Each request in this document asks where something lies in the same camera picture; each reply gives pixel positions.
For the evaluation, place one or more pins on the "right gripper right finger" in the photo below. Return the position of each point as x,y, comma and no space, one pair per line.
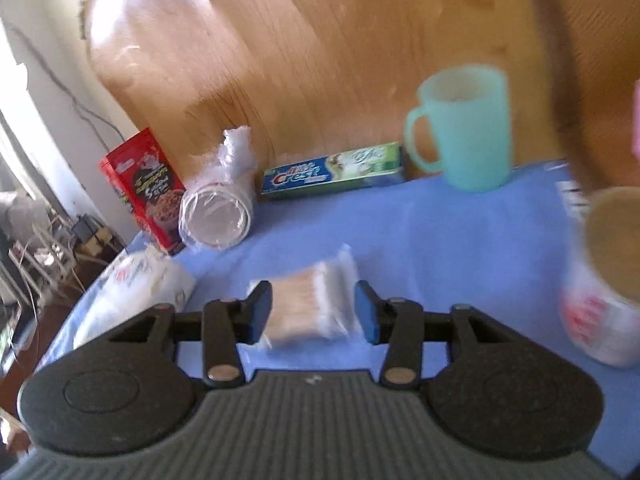
399,323

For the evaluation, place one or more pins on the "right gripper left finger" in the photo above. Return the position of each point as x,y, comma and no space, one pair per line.
224,325

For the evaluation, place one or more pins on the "bagged cotton swabs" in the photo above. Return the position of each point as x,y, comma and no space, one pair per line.
317,302

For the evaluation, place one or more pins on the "person's left hand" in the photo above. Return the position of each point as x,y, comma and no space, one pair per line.
15,441

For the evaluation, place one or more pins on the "white tissue pack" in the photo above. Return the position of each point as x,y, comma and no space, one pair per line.
139,281

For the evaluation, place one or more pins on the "bagged stack plastic cups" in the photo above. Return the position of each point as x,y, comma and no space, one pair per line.
217,209

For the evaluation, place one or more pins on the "blue patterned tablecloth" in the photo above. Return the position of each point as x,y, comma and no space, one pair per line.
313,411

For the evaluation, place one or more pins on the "Crest toothpaste box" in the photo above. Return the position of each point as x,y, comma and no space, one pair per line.
371,167

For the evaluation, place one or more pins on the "red cocoa snack box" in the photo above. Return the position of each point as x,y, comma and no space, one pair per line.
143,179

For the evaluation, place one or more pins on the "cluttered side shelf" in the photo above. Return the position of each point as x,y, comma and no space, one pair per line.
45,258

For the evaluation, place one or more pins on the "red white food can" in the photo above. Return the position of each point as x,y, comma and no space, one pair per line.
600,302

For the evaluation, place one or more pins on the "mint green plastic mug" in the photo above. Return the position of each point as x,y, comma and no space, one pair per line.
468,111

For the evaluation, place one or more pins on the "wood-pattern vinyl sheet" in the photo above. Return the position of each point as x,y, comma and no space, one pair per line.
309,77

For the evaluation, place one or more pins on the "pink macaron biscuit tin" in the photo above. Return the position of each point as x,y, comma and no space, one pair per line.
635,142

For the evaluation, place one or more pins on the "brown woven chair back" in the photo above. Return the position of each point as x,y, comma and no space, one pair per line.
592,50

